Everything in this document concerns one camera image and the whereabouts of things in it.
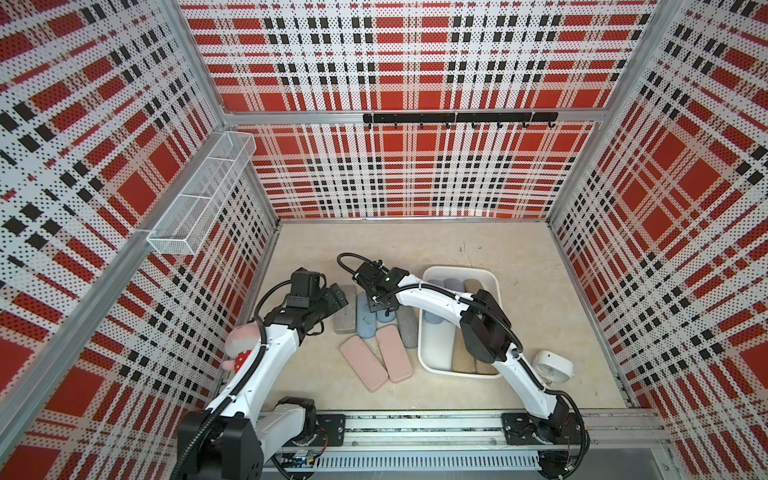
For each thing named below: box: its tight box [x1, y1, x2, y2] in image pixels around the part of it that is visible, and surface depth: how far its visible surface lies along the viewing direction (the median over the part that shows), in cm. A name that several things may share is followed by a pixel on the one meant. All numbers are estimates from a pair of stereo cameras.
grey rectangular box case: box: [333, 284, 357, 334], surface depth 92 cm
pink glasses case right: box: [376, 325, 413, 383], surface depth 86 cm
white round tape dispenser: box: [533, 350, 575, 385], surface depth 79 cm
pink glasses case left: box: [340, 335, 388, 392], surface depth 86 cm
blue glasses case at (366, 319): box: [357, 290, 377, 339], surface depth 92 cm
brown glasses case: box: [463, 278, 484, 295], surface depth 101 cm
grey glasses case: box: [396, 305, 419, 348], surface depth 90 cm
